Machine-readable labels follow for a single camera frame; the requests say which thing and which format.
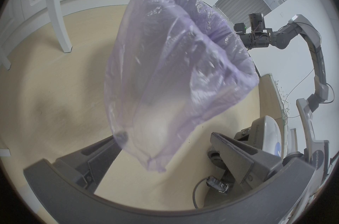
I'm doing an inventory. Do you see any white chair with grey seat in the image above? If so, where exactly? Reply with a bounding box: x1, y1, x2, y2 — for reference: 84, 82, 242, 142
0, 0, 73, 158

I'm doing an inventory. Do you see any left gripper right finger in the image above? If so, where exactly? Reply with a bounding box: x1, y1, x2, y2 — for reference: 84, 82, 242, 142
210, 132, 283, 192

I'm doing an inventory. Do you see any black cable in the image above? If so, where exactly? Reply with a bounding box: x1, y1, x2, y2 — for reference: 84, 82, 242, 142
193, 177, 229, 209

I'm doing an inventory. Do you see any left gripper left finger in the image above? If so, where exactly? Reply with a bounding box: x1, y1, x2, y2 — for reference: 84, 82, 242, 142
53, 132, 129, 193

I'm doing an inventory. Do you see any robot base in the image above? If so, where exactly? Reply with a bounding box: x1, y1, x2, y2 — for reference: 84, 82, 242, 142
208, 115, 298, 173

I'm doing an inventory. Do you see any purple plastic bag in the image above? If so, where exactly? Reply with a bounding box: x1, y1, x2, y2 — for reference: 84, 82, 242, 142
104, 0, 260, 173

